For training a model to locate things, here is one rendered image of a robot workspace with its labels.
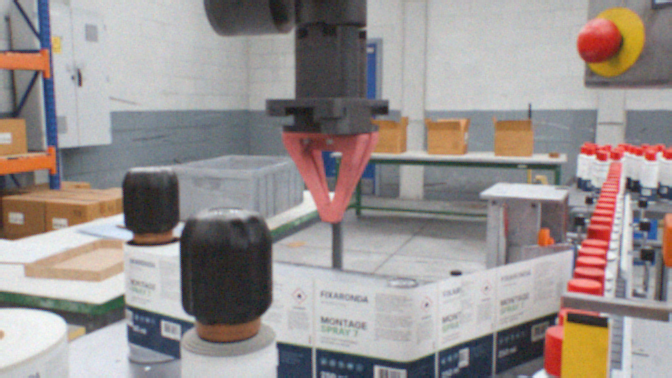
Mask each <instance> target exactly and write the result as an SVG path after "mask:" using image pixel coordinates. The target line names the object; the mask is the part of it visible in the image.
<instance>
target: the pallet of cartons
mask: <svg viewBox="0 0 672 378"><path fill-rule="evenodd" d="M122 214H123V193H122V188H115V189H110V190H105V191H103V190H91V183H85V182H68V181H61V189H59V190H50V182H44V183H38V184H30V185H24V186H15V188H9V189H3V190H0V222H1V223H0V239H1V240H7V241H15V240H20V239H24V238H28V237H32V236H37V235H42V234H46V233H51V232H54V231H58V230H62V229H66V227H71V226H75V225H79V224H83V223H89V222H93V221H96V220H100V219H105V218H109V217H113V216H117V215H122Z"/></svg>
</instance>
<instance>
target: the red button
mask: <svg viewBox="0 0 672 378"><path fill-rule="evenodd" d="M622 45H623V36H622V34H621V33H620V30H619V28H618V26H617V25H616V23H614V22H612V21H611V20H608V19H601V18H597V19H593V20H590V21H589V22H587V23H586V24H585V25H584V26H582V29H581V30H580V32H579V34H578V37H577V52H578V54H579V56H580V58H581V59H582V60H584V61H585V62H588V63H604V62H606V61H608V60H609V59H611V58H612V57H613V56H614V55H615V54H616V53H617V52H619V50H620V49H621V47H622Z"/></svg>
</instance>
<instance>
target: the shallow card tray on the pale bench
mask: <svg viewBox="0 0 672 378"><path fill-rule="evenodd" d="M124 241H126V240H112V239H101V240H100V239H97V240H94V241H91V242H88V243H85V244H81V245H78V246H76V247H73V248H70V250H66V251H63V252H61V253H58V254H55V255H52V256H48V257H45V258H42V259H39V260H36V261H32V262H29V263H26V264H23V267H24V276H25V277H32V278H45V279H58V280H71V281H84V282H102V281H105V280H107V279H109V278H112V277H114V276H116V275H119V274H121V272H124V250H123V242H124Z"/></svg>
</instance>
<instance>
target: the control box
mask: <svg viewBox="0 0 672 378"><path fill-rule="evenodd" d="M650 8H651V0H588V17H587V22H589V21H590V20H593V19H597V18H601V19H608V20H611V21H612V22H614V23H616V25H617V26H618V28H619V30H620V33H621V34H622V36H623V45H622V47H621V49H620V50H619V52H617V53H616V54H615V55H614V56H613V57H612V58H611V59H609V60H608V61H606V62H604V63H588V62H585V61H584V75H583V81H584V82H583V84H584V88H586V89H591V90H635V89H672V6H671V7H665V8H657V9H650Z"/></svg>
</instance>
